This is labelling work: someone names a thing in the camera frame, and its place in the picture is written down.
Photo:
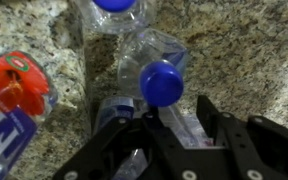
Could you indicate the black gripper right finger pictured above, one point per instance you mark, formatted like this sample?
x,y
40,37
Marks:
x,y
258,147

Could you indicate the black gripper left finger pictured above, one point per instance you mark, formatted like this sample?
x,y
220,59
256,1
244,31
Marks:
x,y
104,154

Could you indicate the small blue-cap water bottle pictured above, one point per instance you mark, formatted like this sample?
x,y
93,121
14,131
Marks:
x,y
151,66

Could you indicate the small clear water bottle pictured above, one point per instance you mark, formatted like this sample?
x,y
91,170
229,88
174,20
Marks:
x,y
116,16

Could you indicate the tall Fiji water bottle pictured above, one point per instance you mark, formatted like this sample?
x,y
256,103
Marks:
x,y
27,96

